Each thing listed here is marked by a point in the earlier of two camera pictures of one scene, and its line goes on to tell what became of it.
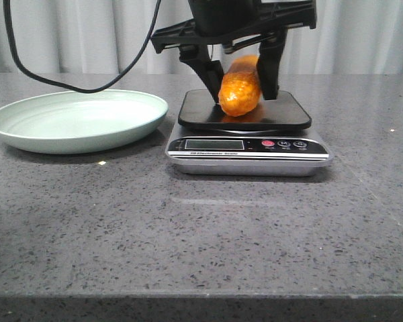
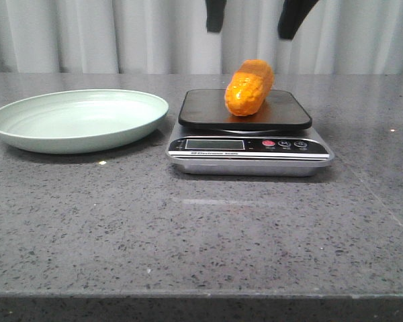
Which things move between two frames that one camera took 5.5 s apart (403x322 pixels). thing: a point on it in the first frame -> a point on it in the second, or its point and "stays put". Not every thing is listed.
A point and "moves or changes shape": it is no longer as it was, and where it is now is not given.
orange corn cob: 239,89 moves or changes shape
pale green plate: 70,122 stays put
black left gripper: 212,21 -> 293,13
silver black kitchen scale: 273,139 stays put
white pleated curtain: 104,37 stays put
